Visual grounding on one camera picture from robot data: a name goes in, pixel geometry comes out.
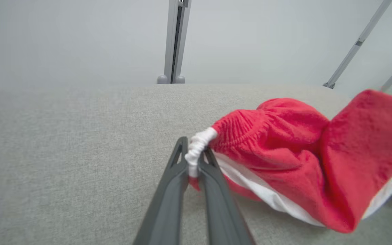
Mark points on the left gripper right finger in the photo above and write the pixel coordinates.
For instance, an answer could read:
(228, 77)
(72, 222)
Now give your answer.
(221, 211)

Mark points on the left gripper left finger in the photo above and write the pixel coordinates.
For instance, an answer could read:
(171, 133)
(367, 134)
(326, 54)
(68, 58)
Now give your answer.
(168, 204)

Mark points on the red shorts white trim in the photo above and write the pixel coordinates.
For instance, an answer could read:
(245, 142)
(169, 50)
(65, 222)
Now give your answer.
(284, 153)

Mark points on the grey fabric sofa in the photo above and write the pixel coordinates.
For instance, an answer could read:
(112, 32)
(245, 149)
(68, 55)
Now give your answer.
(63, 153)

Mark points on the grey partition post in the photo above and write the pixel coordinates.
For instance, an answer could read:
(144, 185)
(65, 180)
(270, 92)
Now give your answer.
(176, 41)

